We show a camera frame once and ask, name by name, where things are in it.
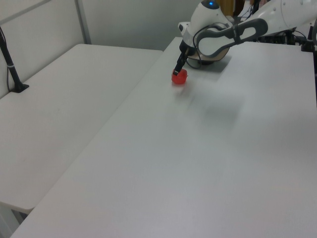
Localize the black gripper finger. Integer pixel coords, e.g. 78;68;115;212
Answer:
172;52;187;76

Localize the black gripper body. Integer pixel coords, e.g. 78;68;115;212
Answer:
179;39;197;57

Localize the red apple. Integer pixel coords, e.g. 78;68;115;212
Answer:
171;69;189;86

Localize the black equipment behind table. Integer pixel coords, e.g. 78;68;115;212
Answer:
257;29;308;46

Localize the white side table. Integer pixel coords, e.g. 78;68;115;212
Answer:
0;43;164;215

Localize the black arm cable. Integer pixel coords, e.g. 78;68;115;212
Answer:
186;15;243;70

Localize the grey partition frame post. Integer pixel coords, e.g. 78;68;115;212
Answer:
75;0;92;45

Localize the black table clamp mount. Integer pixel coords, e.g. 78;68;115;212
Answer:
300;24;317;53

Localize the black camera stand pole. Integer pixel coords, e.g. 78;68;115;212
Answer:
0;25;30;94

